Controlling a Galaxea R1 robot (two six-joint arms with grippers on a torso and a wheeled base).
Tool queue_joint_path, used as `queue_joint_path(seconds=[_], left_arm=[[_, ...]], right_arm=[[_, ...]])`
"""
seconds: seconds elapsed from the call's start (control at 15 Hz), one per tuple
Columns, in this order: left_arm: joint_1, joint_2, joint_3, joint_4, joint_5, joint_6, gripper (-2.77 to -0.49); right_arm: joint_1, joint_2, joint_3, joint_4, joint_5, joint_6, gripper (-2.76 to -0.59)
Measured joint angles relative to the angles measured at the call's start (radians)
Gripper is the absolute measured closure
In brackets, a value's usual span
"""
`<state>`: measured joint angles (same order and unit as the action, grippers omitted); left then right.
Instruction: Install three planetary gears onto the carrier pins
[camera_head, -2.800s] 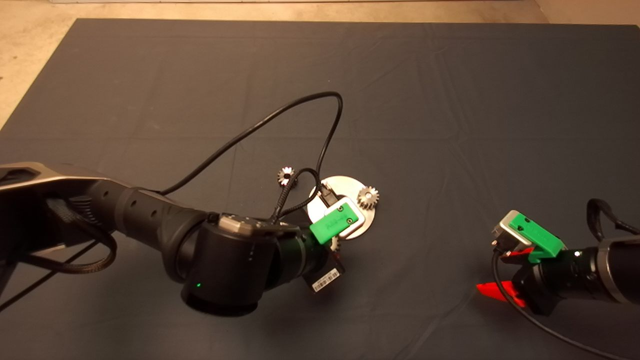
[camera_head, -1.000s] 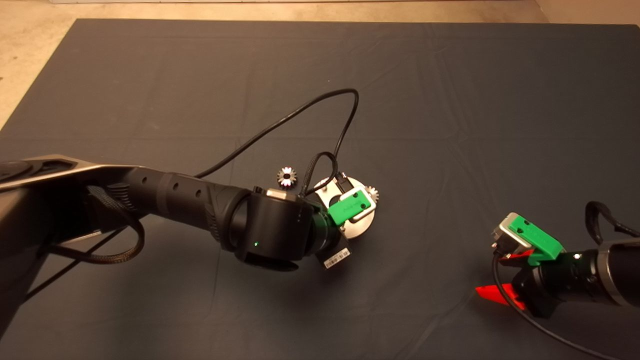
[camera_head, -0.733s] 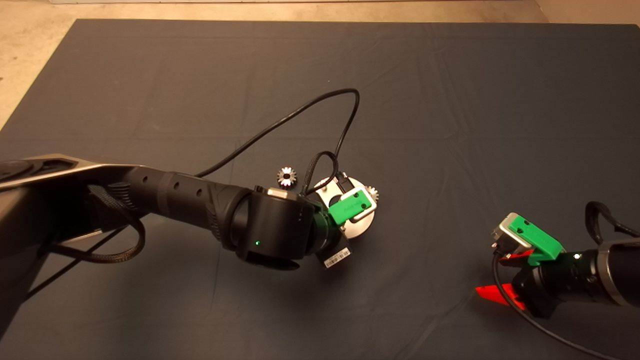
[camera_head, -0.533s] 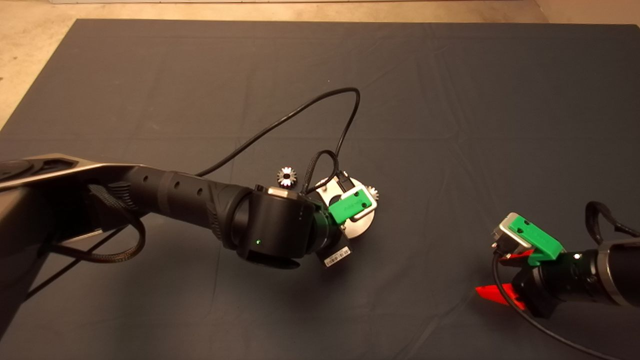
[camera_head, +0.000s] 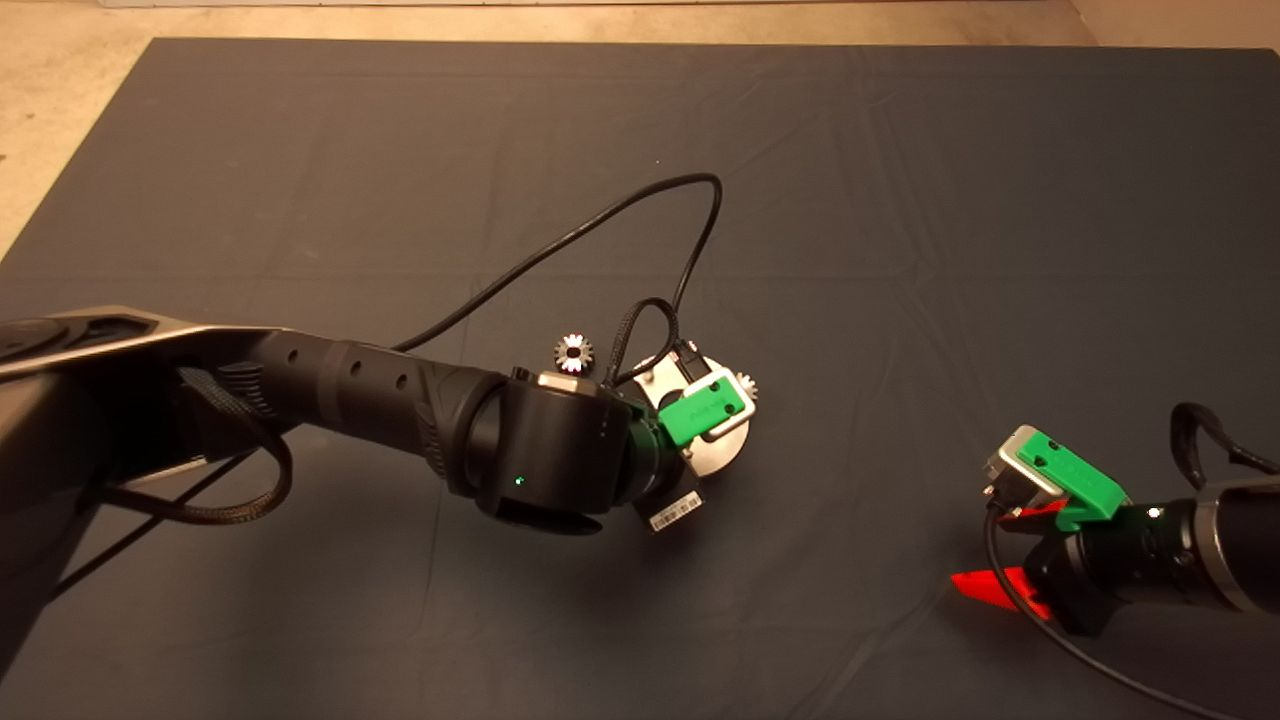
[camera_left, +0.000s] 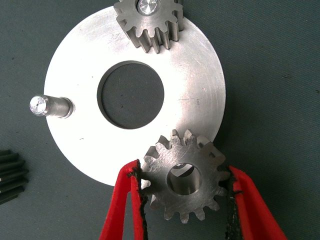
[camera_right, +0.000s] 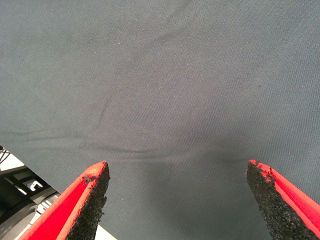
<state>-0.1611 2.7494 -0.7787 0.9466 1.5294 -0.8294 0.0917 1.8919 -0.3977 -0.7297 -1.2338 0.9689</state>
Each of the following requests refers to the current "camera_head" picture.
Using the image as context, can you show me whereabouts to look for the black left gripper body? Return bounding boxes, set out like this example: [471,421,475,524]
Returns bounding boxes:
[625,400,706,536]

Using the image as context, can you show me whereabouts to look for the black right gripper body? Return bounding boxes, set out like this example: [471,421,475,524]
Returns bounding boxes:
[1025,505,1201,638]

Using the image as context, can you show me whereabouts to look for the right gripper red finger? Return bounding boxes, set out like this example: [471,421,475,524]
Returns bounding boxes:
[1000,498,1071,526]
[950,567,1051,621]

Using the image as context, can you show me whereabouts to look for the round steel carrier plate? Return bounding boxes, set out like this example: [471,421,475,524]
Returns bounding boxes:
[628,355,753,481]

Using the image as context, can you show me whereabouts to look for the dark grey table cloth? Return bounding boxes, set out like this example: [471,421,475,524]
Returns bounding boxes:
[0,38,1280,720]

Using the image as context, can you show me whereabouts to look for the smooth black right camera cable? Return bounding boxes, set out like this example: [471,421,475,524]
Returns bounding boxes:
[983,490,1251,720]

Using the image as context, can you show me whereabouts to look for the smooth black camera cable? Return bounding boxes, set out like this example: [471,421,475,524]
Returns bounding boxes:
[395,173,724,356]
[983,490,1251,720]

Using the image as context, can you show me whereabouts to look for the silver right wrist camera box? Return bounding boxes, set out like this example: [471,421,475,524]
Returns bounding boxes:
[985,425,1066,506]

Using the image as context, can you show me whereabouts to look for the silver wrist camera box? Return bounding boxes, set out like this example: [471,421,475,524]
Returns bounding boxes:
[653,365,758,441]
[985,425,1066,506]

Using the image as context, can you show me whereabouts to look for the green right camera mount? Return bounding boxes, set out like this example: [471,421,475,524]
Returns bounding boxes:
[1030,428,1131,531]

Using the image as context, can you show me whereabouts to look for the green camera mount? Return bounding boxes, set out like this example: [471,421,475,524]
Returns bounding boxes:
[1030,428,1131,531]
[660,378,756,449]

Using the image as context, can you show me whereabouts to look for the green left camera mount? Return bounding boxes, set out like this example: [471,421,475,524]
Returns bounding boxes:
[660,378,756,449]

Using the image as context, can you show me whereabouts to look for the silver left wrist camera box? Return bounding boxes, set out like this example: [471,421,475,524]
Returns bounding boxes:
[653,365,758,441]

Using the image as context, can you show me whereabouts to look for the black braided right gripper cable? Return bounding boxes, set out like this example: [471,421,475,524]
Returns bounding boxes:
[1170,402,1266,491]

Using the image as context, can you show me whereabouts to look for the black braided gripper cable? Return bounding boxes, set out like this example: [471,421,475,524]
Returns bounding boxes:
[600,297,701,391]
[1170,402,1266,491]

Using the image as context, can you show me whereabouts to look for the black braided left gripper cable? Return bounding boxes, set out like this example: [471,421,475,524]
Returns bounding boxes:
[600,297,701,391]

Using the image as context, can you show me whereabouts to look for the smooth black left camera cable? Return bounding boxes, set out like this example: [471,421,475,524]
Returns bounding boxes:
[395,173,724,356]

